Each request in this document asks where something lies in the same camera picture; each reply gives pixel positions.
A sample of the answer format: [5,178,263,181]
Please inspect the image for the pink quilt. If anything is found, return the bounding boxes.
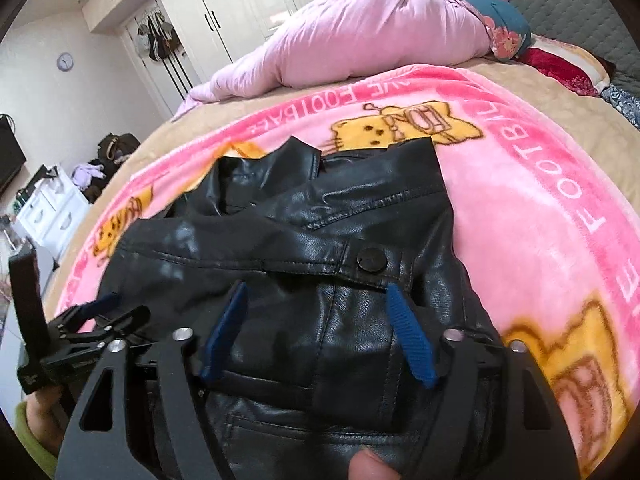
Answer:
[172,0,493,121]

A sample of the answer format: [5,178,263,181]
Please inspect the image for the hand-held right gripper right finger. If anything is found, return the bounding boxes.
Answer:
[386,282,581,480]

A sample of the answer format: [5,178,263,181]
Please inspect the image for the white door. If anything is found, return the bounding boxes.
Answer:
[120,5,211,121]

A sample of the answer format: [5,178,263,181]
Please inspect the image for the black leather jacket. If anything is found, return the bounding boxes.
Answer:
[97,135,506,480]

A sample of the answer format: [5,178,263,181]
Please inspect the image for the blue patterned cloth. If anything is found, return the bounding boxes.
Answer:
[600,85,640,131]

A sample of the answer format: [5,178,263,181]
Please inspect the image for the red patterned pillow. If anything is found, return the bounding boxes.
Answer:
[520,40,616,97]

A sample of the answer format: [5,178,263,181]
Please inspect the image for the grey quilted headboard cover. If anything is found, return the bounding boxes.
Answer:
[455,0,640,91]

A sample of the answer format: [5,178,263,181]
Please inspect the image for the brown handbag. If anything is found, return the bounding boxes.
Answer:
[97,132,141,166]

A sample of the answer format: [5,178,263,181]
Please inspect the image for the dark clothes pile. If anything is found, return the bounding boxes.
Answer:
[80,157,131,203]

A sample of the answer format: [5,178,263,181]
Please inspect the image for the black screen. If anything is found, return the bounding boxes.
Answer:
[0,114,27,196]

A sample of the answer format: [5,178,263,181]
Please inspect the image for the hanging bags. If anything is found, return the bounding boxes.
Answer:
[135,12,193,93]

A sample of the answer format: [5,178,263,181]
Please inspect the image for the white drawer cabinet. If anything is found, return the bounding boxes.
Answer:
[15,165,91,261]

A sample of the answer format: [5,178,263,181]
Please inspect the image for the teal floral quilt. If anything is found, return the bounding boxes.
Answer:
[435,0,532,63]

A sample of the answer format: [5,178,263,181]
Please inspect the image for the white wardrobe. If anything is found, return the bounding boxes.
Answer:
[82,0,391,81]

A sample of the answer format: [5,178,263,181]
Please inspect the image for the pink printed blanket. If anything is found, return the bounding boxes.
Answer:
[55,63,640,478]

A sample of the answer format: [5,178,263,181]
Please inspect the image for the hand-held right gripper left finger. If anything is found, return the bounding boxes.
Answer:
[55,280,250,480]

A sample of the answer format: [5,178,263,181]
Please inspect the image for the person's left forearm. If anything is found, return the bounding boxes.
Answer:
[12,400,60,478]

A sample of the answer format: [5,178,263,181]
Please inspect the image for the person's left hand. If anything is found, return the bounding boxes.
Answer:
[25,385,71,456]

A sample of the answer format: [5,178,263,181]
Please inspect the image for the lavender cloth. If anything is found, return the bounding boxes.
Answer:
[71,162,107,191]

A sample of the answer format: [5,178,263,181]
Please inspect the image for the person's right hand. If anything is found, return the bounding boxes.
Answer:
[347,447,401,480]

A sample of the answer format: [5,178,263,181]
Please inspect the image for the beige bed sheet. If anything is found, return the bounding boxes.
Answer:
[42,52,640,311]

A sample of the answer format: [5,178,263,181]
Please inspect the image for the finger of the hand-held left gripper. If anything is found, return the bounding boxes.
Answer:
[50,292,122,333]
[65,306,151,351]

